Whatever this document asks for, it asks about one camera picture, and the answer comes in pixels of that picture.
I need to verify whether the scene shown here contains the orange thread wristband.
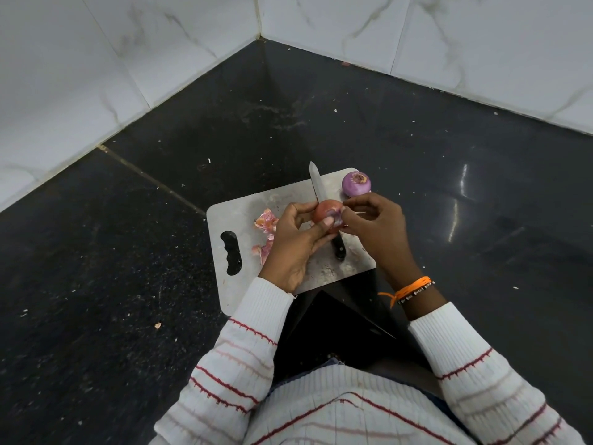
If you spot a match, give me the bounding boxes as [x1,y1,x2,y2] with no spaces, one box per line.
[377,276,432,309]

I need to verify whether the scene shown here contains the white red striped sweater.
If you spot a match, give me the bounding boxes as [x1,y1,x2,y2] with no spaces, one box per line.
[243,364,478,445]

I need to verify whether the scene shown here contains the person's right hand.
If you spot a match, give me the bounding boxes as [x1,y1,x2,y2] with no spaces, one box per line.
[340,192,423,292]

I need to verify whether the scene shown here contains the beaded bracelet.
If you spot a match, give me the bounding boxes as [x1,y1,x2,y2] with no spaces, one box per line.
[397,281,436,305]

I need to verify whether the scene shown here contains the black handled kitchen knife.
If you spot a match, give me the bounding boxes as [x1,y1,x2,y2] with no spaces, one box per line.
[309,161,348,262]

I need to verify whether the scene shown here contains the steel cutting board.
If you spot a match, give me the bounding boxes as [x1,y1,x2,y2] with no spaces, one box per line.
[206,167,377,316]

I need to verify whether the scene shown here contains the person's left forearm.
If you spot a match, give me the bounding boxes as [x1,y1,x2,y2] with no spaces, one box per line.
[150,276,295,445]

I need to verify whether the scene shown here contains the onion peel piece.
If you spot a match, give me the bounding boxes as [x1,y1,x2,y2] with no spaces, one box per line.
[253,208,280,235]
[251,235,275,266]

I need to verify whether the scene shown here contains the purple onion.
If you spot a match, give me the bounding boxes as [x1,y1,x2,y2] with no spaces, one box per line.
[342,171,372,198]
[311,199,346,235]

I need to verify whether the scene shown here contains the person's left hand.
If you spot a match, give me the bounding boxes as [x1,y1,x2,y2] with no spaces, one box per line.
[258,201,338,295]

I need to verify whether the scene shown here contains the person's right forearm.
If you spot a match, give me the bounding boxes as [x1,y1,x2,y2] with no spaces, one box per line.
[398,282,587,445]

